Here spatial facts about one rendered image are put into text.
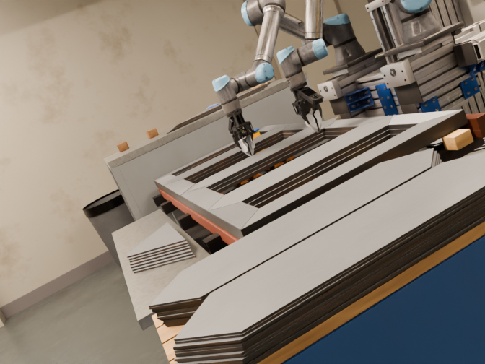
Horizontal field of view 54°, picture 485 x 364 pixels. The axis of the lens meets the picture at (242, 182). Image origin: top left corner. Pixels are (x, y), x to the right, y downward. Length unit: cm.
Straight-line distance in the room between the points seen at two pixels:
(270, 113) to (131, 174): 89
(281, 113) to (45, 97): 270
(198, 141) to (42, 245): 262
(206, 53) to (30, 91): 179
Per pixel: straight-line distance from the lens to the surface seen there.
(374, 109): 242
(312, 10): 209
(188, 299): 97
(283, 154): 195
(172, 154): 274
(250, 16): 231
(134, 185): 272
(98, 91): 500
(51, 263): 505
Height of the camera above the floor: 121
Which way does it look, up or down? 12 degrees down
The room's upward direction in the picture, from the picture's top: 24 degrees counter-clockwise
